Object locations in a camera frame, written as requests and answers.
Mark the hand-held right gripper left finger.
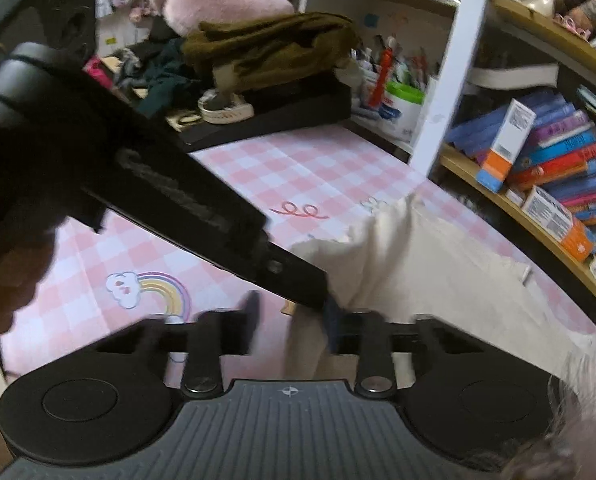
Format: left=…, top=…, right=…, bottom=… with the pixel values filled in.
left=95, top=291, right=262, bottom=401

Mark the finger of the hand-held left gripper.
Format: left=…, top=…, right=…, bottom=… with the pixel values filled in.
left=264, top=239, right=330, bottom=312

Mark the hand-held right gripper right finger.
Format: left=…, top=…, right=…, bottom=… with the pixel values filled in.
left=322, top=297, right=505, bottom=401

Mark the cream t-shirt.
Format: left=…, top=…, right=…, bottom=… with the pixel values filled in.
left=284, top=192, right=596, bottom=397

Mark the dark green cloth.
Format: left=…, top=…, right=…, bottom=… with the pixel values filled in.
left=112, top=37, right=205, bottom=117

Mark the pink checked tablecloth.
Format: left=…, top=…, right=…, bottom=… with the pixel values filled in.
left=0, top=124, right=579, bottom=387

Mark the black flat box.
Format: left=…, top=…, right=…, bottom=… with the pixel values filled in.
left=177, top=82, right=355, bottom=154

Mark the white tub with green lid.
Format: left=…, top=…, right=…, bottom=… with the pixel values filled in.
left=379, top=80, right=427, bottom=144

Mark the olive green bag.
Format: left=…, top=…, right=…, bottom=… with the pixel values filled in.
left=182, top=10, right=363, bottom=95

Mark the red bottle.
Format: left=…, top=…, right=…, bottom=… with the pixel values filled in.
left=371, top=46, right=395, bottom=107

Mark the wooden shelf board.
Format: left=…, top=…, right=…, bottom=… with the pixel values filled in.
left=437, top=144, right=596, bottom=322

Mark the tall white and orange box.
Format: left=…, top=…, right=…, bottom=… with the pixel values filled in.
left=475, top=98, right=537, bottom=194

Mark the flat white and orange box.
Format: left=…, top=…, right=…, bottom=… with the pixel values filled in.
left=520, top=185, right=595, bottom=264

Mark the row of colourful books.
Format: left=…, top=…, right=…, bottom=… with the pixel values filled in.
left=447, top=87, right=596, bottom=262

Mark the white woven strap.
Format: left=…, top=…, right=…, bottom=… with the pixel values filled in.
left=197, top=87, right=257, bottom=124

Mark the white shelf frame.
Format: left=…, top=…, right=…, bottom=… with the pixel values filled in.
left=217, top=0, right=497, bottom=177

